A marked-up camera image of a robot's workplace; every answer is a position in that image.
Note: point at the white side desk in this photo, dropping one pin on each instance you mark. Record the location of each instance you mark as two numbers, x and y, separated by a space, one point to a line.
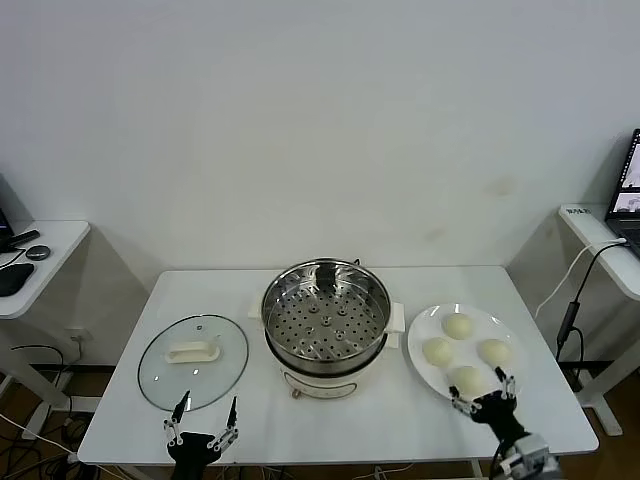
590 225
55 250

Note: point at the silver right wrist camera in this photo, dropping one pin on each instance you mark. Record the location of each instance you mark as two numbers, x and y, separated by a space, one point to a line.
535 446

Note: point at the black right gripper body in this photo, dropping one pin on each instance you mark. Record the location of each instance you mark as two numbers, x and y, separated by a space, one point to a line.
495 412

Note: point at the stainless steel steamer basket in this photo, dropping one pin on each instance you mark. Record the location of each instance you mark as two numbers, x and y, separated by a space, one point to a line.
300 320

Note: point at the white round plate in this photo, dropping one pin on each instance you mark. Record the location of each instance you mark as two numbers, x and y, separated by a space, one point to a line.
487 322

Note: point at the white desk label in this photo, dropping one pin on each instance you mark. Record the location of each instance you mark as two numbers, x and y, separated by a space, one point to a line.
578 211

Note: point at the round dark grey puck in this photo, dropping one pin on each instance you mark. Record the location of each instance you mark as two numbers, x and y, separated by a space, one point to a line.
38 252

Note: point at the open black laptop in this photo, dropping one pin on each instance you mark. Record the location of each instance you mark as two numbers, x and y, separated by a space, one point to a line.
625 225

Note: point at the white wall socket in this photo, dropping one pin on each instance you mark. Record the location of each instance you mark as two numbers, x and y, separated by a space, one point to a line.
75 334

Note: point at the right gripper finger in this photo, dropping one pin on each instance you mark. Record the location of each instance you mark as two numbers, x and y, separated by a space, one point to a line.
462 402
507 385

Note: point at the cream electric cooker base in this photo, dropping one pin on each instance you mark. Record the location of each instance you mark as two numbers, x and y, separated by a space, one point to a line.
320 382

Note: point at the black bar-shaped remote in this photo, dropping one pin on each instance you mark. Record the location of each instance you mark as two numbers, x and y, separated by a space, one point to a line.
25 237

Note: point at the dark monitor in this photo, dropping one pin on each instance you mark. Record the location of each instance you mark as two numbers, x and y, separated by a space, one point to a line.
12 205

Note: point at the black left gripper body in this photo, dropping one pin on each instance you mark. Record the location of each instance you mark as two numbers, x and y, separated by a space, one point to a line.
192 450

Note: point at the white steamed baozi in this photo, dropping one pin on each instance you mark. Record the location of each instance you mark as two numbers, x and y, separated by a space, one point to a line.
494 350
467 379
437 351
458 326

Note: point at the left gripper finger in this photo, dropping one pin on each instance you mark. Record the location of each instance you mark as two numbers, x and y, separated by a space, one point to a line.
174 422
231 422

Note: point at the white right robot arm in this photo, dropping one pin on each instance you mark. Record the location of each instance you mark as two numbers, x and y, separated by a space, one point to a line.
542 467

